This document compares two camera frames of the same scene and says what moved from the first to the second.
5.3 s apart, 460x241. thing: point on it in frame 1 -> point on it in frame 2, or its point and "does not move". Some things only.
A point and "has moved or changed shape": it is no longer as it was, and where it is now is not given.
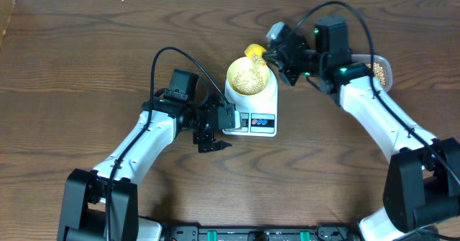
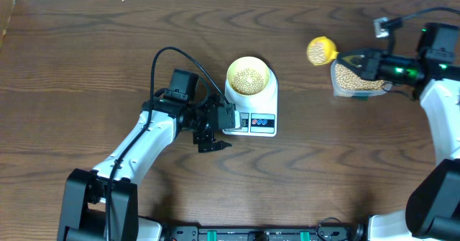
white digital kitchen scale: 259,112 does not move
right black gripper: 279,60 -> 369,62
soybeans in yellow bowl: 248,83 does not move
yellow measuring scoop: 255,51 has moved or changed shape
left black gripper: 208,142 does not move
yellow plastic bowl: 248,78 does not move
